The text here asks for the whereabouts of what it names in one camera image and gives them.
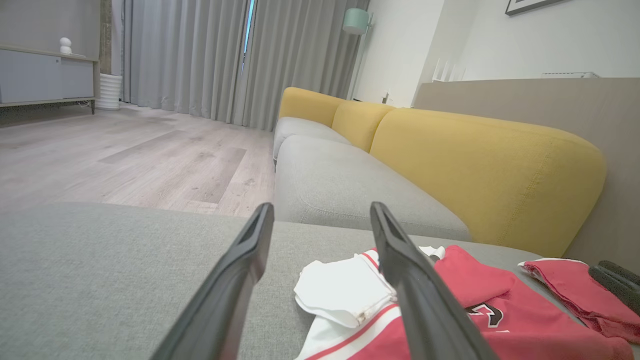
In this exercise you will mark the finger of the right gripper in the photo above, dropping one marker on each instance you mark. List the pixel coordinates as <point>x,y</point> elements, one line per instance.
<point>622,271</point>
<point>615,290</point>

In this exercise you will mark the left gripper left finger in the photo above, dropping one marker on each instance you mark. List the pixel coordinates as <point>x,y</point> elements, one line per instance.
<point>225,300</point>

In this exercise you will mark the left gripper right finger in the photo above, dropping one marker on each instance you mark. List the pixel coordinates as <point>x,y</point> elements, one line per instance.
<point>425,310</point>

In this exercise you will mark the red shorts white stripe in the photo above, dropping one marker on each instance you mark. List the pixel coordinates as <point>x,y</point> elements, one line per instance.
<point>565,285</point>

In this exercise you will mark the red jersey white sleeves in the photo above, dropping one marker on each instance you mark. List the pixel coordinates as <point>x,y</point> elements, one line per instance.
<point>500,300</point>

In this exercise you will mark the large grey sofa seat cushion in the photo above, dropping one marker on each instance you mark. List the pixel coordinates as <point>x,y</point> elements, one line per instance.
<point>340,190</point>

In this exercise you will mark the large yellow sofa back cushion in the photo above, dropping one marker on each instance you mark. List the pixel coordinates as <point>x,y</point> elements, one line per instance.
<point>490,170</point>

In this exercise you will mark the small grey sofa seat cushion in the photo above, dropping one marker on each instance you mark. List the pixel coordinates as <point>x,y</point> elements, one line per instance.
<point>300,132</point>

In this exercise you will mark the small yellow sofa back cushion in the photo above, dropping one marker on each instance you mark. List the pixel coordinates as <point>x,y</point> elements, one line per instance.
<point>360,125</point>
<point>307,105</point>

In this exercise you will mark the flat white box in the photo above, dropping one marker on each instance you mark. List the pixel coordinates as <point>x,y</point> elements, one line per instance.
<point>570,75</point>

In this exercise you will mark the white ribbed bin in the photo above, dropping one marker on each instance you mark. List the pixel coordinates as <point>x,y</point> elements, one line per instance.
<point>109,92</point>

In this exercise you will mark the white upright items on ledge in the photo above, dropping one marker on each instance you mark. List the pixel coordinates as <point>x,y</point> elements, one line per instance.
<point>447,71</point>

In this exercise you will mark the grey curtain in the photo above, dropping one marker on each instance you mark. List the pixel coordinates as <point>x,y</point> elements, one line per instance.
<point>300,55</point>
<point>185,55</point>

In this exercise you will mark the black framed picture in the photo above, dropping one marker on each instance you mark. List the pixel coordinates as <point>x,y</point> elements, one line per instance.
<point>525,5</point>

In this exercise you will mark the grey sideboard cabinet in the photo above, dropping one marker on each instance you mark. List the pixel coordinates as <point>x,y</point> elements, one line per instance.
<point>35,77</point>

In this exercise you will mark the teal shade floor lamp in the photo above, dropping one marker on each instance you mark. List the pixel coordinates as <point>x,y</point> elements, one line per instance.
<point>356,21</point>

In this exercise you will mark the small white figurine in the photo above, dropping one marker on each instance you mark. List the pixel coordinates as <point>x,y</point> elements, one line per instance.
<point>65,46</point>

